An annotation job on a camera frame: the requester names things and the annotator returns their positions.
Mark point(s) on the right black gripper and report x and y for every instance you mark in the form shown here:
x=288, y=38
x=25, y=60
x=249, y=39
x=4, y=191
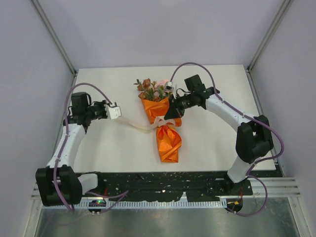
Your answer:
x=175, y=110

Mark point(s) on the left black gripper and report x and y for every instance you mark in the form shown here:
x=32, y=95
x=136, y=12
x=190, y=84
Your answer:
x=101, y=103

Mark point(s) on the fake flower bouquet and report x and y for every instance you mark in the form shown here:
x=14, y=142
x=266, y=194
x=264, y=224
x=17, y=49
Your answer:
x=152, y=90

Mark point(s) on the orange wrapping paper sheet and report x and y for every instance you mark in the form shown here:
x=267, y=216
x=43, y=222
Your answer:
x=168, y=140

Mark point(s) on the cream ribbon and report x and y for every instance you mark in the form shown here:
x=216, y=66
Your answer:
x=148, y=124

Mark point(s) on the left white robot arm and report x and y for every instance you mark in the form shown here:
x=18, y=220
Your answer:
x=64, y=158

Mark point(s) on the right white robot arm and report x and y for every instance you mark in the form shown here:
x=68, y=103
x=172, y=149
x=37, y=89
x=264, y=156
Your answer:
x=254, y=139

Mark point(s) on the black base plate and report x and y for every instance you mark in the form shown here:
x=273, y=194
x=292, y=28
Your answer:
x=157, y=176

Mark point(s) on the left aluminium corner post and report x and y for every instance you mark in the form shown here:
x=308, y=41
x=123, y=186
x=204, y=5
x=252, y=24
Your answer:
x=52, y=34

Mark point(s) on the aluminium corner post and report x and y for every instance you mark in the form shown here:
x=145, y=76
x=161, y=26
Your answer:
x=274, y=25
x=52, y=34

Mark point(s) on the white slotted cable duct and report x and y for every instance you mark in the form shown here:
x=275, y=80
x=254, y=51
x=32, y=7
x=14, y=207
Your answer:
x=181, y=204

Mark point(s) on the aluminium frame rail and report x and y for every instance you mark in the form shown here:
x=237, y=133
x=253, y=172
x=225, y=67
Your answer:
x=274, y=187

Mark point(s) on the right aluminium corner post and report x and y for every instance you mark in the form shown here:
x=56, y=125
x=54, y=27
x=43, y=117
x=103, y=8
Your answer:
x=274, y=25

